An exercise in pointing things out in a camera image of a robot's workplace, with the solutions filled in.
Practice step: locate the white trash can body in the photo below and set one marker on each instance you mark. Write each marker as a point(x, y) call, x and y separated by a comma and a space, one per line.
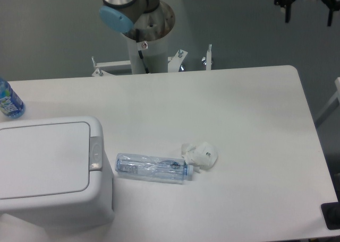
point(93, 206)

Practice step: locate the white trash can lid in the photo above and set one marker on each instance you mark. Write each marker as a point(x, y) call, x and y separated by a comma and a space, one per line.
point(40, 160)

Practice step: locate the crumpled white paper tissue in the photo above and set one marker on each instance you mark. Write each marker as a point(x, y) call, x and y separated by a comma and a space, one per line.
point(202, 156)

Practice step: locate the black clamp at table edge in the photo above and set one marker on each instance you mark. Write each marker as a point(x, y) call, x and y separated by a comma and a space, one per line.
point(330, 212)

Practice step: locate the empty clear plastic bottle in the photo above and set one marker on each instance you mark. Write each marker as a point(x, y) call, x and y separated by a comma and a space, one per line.
point(153, 169)

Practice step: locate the grey lid push button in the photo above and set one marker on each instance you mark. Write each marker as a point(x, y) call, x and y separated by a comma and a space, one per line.
point(96, 154)

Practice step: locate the blue labelled water bottle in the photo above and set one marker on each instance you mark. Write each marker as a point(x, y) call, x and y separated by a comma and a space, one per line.
point(11, 104)

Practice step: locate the white furniture frame right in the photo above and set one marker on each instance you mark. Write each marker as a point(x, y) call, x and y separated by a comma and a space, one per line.
point(330, 106)

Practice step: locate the white pedestal base frame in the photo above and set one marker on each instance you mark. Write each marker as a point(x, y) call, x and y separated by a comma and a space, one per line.
point(174, 64)

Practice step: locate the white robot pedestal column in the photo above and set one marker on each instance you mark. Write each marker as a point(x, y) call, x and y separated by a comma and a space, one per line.
point(147, 42)

